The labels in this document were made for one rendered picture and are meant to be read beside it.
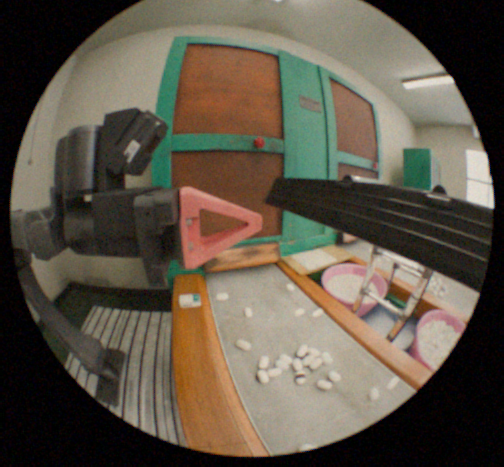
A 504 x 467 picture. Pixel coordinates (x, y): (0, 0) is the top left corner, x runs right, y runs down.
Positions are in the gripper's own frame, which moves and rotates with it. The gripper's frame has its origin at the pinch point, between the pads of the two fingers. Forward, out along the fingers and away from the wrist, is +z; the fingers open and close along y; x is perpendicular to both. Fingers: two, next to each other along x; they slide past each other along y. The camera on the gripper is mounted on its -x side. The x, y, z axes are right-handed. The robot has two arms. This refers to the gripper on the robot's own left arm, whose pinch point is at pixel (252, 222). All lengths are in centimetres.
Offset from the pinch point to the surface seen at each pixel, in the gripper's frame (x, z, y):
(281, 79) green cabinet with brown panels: -51, 25, 44
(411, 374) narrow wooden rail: 29.3, 28.3, -24.5
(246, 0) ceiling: -194, 12, 76
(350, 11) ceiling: -197, 106, 32
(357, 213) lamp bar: -0.8, 13.5, -1.8
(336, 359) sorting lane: 32.1, 19.0, -6.0
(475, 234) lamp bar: -2.3, 15.0, -17.8
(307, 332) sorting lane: 32.1, 17.6, 5.5
